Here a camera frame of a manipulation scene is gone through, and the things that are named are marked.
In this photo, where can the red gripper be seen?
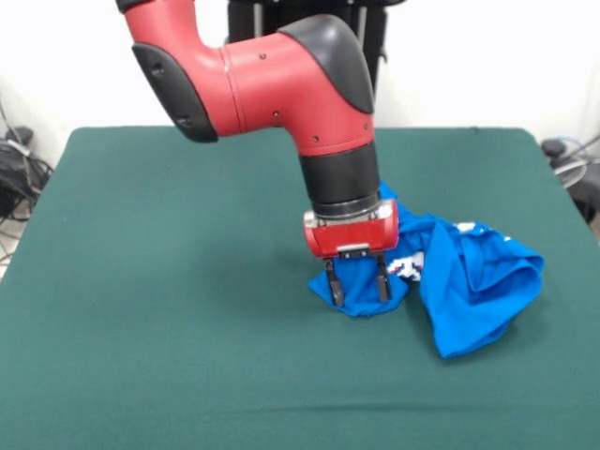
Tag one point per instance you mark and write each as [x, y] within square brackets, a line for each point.
[356, 236]

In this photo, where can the blue shirt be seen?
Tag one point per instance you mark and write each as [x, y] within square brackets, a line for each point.
[469, 300]

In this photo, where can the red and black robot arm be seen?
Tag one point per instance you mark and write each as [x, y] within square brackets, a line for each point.
[281, 89]

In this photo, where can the dark green table cloth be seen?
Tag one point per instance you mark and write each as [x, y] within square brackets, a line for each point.
[140, 365]

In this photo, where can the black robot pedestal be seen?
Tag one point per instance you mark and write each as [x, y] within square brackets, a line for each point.
[370, 28]

